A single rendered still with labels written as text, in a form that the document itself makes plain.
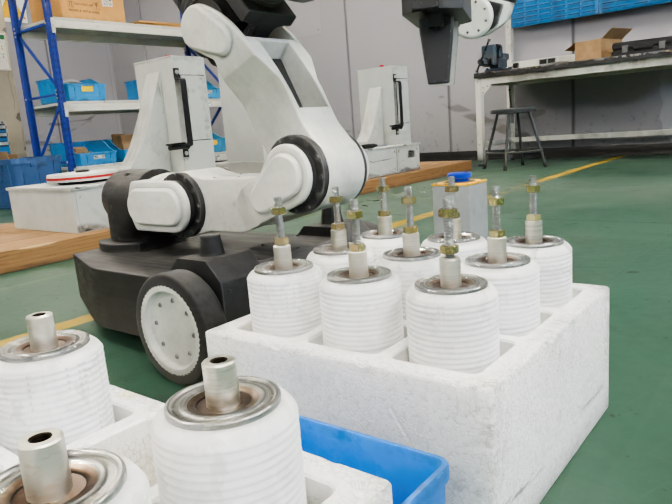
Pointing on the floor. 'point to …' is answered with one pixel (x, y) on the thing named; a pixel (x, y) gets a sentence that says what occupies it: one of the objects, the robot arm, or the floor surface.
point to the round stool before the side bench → (518, 135)
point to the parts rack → (69, 27)
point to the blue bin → (380, 460)
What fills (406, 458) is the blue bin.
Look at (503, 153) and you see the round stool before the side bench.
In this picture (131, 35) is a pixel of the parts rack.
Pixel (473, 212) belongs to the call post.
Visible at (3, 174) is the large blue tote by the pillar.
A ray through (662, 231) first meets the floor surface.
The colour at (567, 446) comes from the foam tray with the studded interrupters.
